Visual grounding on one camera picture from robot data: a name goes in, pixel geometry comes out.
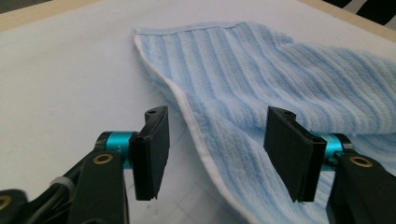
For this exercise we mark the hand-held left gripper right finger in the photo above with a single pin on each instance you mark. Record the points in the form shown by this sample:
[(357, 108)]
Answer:
[(289, 152)]

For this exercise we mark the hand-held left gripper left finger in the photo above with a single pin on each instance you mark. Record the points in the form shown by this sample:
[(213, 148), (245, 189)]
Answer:
[(152, 149)]

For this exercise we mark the light blue striped towel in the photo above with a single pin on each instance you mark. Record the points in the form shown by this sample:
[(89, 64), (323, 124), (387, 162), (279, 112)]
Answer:
[(249, 77)]

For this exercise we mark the white foam mat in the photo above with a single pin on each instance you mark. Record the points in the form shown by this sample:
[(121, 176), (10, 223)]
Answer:
[(62, 77)]

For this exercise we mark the light wooden table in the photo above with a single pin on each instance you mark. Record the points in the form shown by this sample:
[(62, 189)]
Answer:
[(31, 18)]

